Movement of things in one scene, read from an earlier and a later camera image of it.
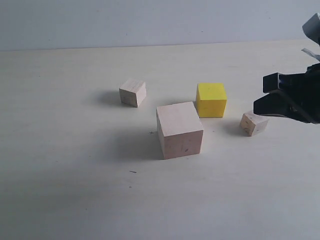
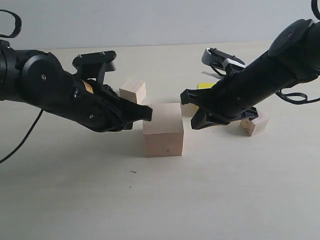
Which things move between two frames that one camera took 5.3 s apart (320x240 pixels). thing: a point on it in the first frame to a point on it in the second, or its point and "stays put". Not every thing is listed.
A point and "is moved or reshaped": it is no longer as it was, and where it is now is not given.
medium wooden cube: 132,92 stays put
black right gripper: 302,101 to 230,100
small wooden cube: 253,124 stays put
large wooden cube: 180,129 is moved or reshaped
